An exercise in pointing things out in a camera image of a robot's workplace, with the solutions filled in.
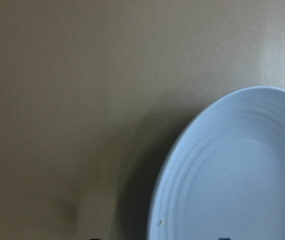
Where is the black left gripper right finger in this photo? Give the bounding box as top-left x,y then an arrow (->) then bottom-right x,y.
218,237 -> 231,240

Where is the blue round plate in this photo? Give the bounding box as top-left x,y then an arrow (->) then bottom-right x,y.
146,86 -> 285,240

